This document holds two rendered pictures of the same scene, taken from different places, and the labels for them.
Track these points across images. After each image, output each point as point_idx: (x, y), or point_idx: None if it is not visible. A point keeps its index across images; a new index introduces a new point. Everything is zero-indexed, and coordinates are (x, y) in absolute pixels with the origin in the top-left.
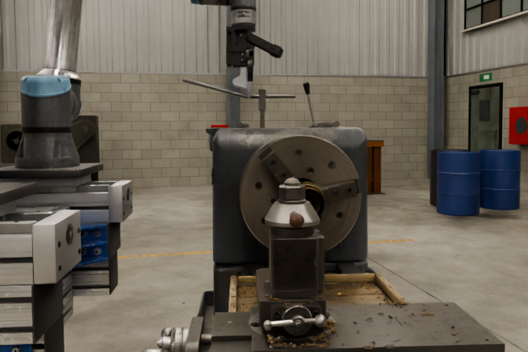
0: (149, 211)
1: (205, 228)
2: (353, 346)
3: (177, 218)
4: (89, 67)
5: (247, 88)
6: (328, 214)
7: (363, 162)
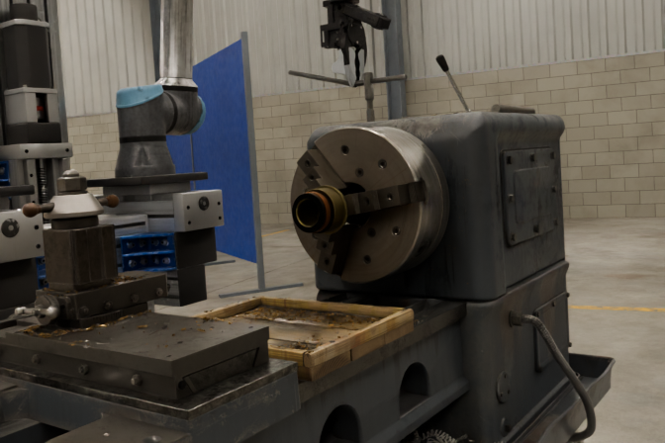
0: (567, 250)
1: (629, 276)
2: (63, 341)
3: (601, 260)
4: (510, 62)
5: (345, 73)
6: (383, 228)
7: (474, 160)
